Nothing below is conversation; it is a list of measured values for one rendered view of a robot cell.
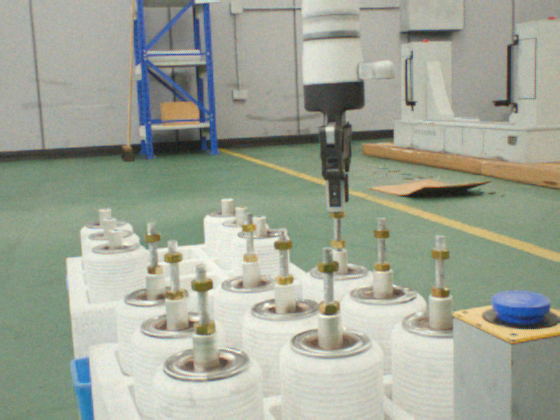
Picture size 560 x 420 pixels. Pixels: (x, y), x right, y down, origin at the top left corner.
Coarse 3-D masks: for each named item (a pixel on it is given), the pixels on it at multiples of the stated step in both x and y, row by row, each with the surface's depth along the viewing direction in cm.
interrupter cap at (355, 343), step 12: (300, 336) 68; (312, 336) 68; (348, 336) 68; (360, 336) 67; (300, 348) 65; (312, 348) 64; (324, 348) 65; (336, 348) 65; (348, 348) 64; (360, 348) 64
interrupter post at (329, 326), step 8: (320, 312) 66; (320, 320) 65; (328, 320) 65; (336, 320) 65; (320, 328) 65; (328, 328) 65; (336, 328) 65; (320, 336) 66; (328, 336) 65; (336, 336) 65; (320, 344) 66; (328, 344) 65; (336, 344) 65
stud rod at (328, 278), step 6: (324, 252) 65; (330, 252) 65; (324, 258) 65; (330, 258) 65; (324, 276) 65; (330, 276) 65; (324, 282) 65; (330, 282) 65; (324, 288) 65; (330, 288) 65; (324, 294) 65; (330, 294) 65; (324, 300) 66; (330, 300) 65
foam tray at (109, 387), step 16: (96, 352) 87; (112, 352) 87; (96, 368) 82; (112, 368) 82; (96, 384) 83; (112, 384) 77; (128, 384) 77; (384, 384) 75; (96, 400) 85; (112, 400) 73; (128, 400) 73; (272, 400) 71; (384, 400) 70; (96, 416) 88; (112, 416) 69; (128, 416) 69; (272, 416) 68; (384, 416) 68; (400, 416) 67
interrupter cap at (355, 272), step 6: (348, 264) 95; (312, 270) 93; (348, 270) 93; (354, 270) 92; (360, 270) 92; (366, 270) 91; (312, 276) 91; (318, 276) 90; (336, 276) 89; (342, 276) 89; (348, 276) 89; (354, 276) 89; (360, 276) 89
